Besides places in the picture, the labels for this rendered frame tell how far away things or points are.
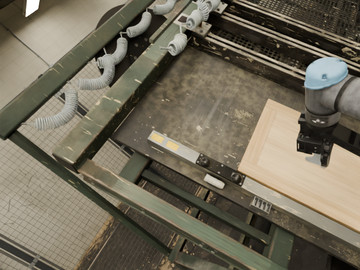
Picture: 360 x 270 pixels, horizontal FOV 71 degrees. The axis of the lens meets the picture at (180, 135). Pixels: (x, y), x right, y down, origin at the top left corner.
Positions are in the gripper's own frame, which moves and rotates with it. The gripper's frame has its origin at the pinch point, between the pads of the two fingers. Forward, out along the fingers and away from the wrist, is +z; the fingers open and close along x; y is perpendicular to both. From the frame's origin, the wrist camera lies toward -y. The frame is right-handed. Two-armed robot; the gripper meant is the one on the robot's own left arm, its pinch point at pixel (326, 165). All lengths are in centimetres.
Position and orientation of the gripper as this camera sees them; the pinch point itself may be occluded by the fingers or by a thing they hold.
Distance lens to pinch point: 86.1
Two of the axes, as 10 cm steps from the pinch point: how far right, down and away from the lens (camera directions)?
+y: -7.9, -2.0, 5.8
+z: 3.4, 6.4, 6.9
